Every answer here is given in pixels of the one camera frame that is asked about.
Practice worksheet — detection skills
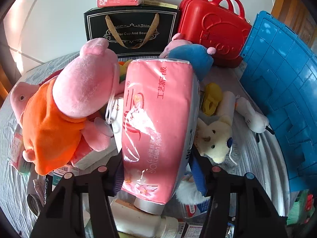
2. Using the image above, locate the pink soft tissue pack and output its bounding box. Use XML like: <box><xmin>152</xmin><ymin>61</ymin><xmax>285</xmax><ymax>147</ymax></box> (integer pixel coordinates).
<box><xmin>122</xmin><ymin>59</ymin><xmax>200</xmax><ymax>214</ymax></box>

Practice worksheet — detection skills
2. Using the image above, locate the clear floss pick box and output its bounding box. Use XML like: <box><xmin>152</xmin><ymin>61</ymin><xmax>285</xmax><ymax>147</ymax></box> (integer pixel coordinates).
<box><xmin>182</xmin><ymin>199</ymin><xmax>210</xmax><ymax>219</ymax></box>

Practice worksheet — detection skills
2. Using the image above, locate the pink white tissue box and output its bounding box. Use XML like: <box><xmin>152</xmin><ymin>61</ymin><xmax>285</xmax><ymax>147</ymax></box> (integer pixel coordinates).
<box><xmin>70</xmin><ymin>137</ymin><xmax>116</xmax><ymax>170</ymax></box>

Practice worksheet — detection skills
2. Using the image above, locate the large white pill bottle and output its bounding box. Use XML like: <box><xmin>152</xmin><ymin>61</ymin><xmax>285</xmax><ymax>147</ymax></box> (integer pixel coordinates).
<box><xmin>110</xmin><ymin>198</ymin><xmax>178</xmax><ymax>238</ymax></box>

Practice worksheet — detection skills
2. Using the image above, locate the cream bear grey fur plush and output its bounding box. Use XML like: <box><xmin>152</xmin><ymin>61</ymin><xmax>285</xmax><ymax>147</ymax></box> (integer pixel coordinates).
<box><xmin>194</xmin><ymin>114</ymin><xmax>238</xmax><ymax>165</ymax></box>

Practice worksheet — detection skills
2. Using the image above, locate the teal white medicine box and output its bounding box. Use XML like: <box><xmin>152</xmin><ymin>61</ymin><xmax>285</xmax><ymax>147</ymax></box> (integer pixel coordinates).
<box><xmin>8</xmin><ymin>125</ymin><xmax>31</xmax><ymax>175</ymax></box>

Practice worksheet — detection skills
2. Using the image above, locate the white cardboard tube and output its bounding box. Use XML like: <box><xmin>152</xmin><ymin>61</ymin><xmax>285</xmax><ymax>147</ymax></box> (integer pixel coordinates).
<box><xmin>216</xmin><ymin>91</ymin><xmax>236</xmax><ymax>122</ymax></box>

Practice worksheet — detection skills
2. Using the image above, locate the pink pig plush orange dress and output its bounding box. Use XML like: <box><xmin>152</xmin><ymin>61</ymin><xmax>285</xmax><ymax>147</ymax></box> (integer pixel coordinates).
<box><xmin>10</xmin><ymin>38</ymin><xmax>124</xmax><ymax>176</ymax></box>

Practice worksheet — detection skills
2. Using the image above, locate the blue plastic storage crate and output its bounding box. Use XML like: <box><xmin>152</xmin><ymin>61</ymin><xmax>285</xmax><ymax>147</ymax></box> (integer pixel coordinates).
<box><xmin>240</xmin><ymin>11</ymin><xmax>317</xmax><ymax>191</ymax></box>

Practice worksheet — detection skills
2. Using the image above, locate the blue dress pig plush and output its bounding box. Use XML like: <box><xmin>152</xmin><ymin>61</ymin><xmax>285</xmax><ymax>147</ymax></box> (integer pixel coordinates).
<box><xmin>159</xmin><ymin>33</ymin><xmax>217</xmax><ymax>82</ymax></box>

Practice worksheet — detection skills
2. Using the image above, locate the red hard-shell handbag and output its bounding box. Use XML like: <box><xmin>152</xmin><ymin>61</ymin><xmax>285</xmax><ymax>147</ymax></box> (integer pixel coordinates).
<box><xmin>178</xmin><ymin>0</ymin><xmax>251</xmax><ymax>68</ymax></box>

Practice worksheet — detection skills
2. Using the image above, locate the black gift box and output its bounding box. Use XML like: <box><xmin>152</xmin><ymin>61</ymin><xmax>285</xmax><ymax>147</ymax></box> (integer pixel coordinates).
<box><xmin>84</xmin><ymin>5</ymin><xmax>180</xmax><ymax>58</ymax></box>

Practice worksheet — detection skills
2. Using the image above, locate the small gold box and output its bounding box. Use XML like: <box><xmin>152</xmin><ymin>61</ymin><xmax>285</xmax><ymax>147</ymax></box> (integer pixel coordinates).
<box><xmin>144</xmin><ymin>0</ymin><xmax>178</xmax><ymax>9</ymax></box>

